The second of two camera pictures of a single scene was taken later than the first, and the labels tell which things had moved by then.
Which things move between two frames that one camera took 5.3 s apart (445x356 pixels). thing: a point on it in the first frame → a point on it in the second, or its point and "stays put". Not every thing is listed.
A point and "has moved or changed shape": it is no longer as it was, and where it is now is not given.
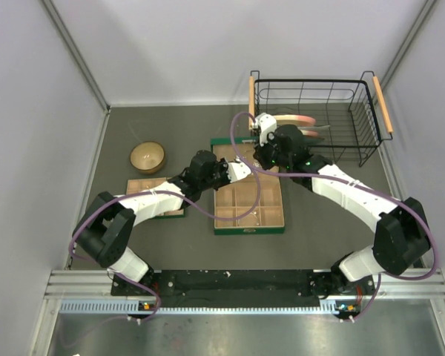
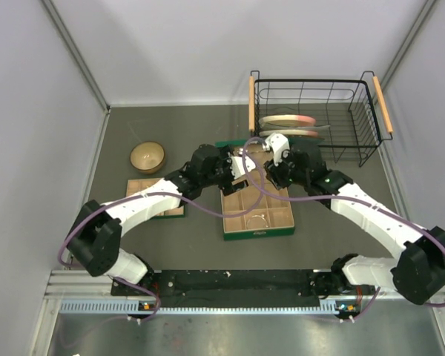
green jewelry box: [252, 204] has moved or changed shape
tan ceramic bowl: [147, 156] stays put
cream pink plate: [294, 119] stays put
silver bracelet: [248, 219] → [262, 216]
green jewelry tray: [143, 184] stays put
